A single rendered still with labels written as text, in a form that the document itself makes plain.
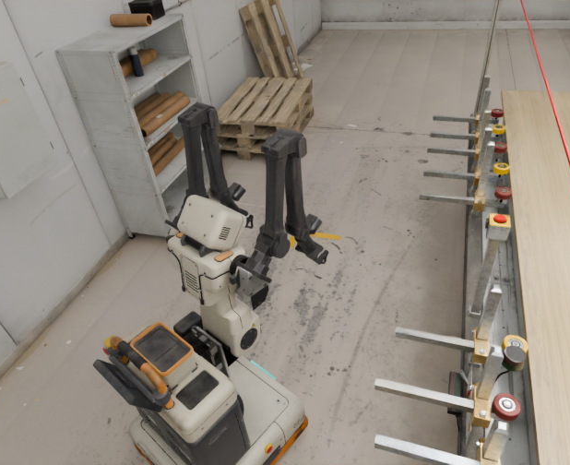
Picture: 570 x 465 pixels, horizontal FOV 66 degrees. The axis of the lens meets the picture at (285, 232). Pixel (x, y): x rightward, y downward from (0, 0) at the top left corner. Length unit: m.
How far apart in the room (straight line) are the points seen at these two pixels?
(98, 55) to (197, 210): 1.73
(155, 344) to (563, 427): 1.40
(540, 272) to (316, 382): 1.32
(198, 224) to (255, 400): 1.06
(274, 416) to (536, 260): 1.37
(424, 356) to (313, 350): 0.66
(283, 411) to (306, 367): 0.52
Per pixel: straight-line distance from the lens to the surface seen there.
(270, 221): 1.52
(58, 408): 3.03
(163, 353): 1.77
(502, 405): 1.65
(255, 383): 2.37
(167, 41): 3.90
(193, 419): 1.72
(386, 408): 2.61
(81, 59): 3.22
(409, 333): 1.80
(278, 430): 2.25
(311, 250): 1.78
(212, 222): 1.54
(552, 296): 2.03
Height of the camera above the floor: 2.26
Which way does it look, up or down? 39 degrees down
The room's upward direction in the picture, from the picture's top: 6 degrees counter-clockwise
